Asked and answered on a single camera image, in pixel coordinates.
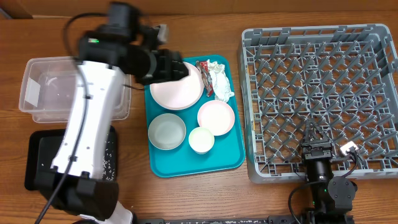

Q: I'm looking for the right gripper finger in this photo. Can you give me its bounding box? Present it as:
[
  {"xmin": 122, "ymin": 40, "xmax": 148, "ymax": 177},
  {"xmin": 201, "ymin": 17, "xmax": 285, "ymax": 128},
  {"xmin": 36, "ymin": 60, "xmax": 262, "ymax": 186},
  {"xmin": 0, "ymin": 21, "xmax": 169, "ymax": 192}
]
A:
[
  {"xmin": 313, "ymin": 122, "xmax": 330, "ymax": 142},
  {"xmin": 303, "ymin": 118, "xmax": 320, "ymax": 143}
]

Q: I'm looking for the large pink plate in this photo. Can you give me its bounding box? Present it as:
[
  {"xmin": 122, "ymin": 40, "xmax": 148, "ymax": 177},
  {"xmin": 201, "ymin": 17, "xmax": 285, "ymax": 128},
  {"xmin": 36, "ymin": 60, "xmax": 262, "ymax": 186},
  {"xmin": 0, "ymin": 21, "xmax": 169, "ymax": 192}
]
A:
[{"xmin": 150, "ymin": 62, "xmax": 204, "ymax": 110}]

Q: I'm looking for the red foil wrapper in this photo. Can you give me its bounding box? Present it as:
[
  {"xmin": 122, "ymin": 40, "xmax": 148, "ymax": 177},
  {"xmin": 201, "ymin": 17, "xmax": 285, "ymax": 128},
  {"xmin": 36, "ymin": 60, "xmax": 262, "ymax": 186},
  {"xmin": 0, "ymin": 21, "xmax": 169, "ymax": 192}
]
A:
[{"xmin": 195, "ymin": 60, "xmax": 214, "ymax": 97}]

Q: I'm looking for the white napkin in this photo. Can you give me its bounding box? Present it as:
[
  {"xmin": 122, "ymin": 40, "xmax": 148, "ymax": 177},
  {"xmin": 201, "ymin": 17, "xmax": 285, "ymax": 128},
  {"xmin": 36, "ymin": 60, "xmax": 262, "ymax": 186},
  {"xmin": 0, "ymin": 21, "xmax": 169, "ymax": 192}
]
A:
[{"xmin": 206, "ymin": 60, "xmax": 234, "ymax": 103}]

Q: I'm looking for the grey bowl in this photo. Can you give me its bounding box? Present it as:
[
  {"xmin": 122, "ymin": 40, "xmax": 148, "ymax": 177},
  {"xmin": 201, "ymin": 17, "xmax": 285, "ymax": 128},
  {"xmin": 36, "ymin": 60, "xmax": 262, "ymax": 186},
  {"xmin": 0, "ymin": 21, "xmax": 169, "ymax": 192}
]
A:
[{"xmin": 148, "ymin": 113, "xmax": 187, "ymax": 151}]

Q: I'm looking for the pink bowl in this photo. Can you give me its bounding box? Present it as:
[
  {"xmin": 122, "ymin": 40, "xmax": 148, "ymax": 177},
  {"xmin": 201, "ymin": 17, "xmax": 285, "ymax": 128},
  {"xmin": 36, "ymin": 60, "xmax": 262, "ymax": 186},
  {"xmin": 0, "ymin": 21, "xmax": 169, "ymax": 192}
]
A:
[{"xmin": 197, "ymin": 100, "xmax": 235, "ymax": 136}]

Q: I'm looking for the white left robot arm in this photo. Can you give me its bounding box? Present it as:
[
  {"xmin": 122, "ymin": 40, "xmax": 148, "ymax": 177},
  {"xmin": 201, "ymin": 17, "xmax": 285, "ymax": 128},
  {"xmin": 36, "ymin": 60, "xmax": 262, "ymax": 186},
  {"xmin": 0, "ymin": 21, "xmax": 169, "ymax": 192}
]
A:
[{"xmin": 35, "ymin": 2, "xmax": 188, "ymax": 223}]

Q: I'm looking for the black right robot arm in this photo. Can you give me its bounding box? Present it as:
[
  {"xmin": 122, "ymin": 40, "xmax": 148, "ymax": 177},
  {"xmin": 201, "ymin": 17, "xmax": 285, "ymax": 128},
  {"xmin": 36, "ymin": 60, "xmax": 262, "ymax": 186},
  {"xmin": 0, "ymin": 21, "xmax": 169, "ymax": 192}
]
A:
[{"xmin": 300, "ymin": 118, "xmax": 357, "ymax": 215}]

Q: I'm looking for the teal plastic tray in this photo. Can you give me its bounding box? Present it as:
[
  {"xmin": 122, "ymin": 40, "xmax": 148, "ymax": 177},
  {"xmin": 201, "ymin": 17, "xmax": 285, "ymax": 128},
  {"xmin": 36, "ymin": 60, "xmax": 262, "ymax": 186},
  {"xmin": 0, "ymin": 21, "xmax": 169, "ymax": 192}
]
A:
[{"xmin": 143, "ymin": 54, "xmax": 246, "ymax": 179}]

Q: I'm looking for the grey dish rack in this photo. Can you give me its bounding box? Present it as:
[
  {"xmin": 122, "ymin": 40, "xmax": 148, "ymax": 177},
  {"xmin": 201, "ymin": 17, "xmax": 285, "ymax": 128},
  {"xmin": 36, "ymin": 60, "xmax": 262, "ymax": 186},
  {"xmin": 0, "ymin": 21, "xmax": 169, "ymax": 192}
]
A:
[{"xmin": 238, "ymin": 24, "xmax": 397, "ymax": 184}]

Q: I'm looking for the pale green cup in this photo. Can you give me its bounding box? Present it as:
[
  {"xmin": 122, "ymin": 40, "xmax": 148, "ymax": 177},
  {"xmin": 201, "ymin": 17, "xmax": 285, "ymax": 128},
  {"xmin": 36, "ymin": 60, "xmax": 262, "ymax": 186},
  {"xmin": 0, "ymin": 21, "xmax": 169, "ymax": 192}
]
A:
[{"xmin": 188, "ymin": 127, "xmax": 215, "ymax": 154}]

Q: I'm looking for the clear plastic bin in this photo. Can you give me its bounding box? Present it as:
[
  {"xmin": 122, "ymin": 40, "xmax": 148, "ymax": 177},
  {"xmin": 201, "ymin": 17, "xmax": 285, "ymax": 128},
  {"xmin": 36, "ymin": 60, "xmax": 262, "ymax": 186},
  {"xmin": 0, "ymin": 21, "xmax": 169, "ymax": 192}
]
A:
[{"xmin": 19, "ymin": 57, "xmax": 131, "ymax": 123}]

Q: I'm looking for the white rice pile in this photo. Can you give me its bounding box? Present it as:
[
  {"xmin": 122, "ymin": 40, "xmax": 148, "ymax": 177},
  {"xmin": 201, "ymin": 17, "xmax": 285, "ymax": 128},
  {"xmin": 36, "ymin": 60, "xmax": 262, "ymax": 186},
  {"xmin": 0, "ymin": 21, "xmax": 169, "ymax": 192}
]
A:
[{"xmin": 103, "ymin": 126, "xmax": 118, "ymax": 181}]

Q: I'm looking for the black tray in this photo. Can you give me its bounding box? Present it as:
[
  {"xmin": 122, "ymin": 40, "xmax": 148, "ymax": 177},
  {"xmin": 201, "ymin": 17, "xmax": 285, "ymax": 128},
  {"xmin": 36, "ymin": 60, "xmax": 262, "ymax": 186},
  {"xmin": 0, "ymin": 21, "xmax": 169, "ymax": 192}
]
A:
[{"xmin": 24, "ymin": 126, "xmax": 118, "ymax": 191}]

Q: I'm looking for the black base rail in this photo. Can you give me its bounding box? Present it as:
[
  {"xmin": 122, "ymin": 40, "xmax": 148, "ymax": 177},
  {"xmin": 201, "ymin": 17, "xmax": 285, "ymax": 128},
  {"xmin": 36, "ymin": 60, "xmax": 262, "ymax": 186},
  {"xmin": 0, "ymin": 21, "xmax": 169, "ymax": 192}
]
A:
[{"xmin": 133, "ymin": 214, "xmax": 355, "ymax": 224}]

